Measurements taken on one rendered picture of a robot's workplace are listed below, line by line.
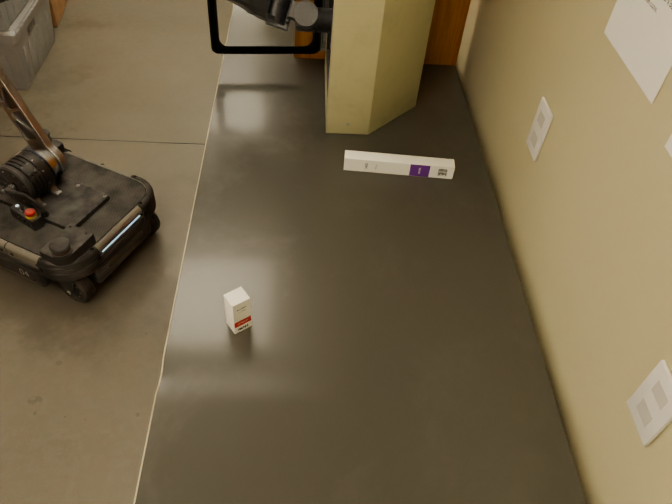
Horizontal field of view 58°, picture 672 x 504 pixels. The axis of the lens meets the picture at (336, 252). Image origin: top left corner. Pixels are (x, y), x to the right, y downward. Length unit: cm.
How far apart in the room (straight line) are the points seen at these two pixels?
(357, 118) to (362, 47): 19
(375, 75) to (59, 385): 149
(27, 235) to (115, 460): 88
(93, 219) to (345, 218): 130
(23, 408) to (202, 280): 119
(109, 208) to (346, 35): 134
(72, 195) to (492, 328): 178
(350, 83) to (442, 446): 87
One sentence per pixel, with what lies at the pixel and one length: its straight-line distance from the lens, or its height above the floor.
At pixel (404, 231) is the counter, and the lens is 135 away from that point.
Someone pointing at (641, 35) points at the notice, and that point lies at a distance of 105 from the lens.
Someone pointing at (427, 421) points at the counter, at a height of 94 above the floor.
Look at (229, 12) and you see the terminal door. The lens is 177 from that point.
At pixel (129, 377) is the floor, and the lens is 227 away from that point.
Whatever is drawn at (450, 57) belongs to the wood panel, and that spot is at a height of 97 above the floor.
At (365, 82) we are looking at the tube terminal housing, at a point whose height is 109.
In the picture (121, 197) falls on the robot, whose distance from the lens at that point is 252.
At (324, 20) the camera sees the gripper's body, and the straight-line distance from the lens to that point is 157.
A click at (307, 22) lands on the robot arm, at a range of 149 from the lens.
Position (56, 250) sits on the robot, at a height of 32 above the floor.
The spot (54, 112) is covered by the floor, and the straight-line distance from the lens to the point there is 350.
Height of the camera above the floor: 188
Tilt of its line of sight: 47 degrees down
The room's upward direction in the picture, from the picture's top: 6 degrees clockwise
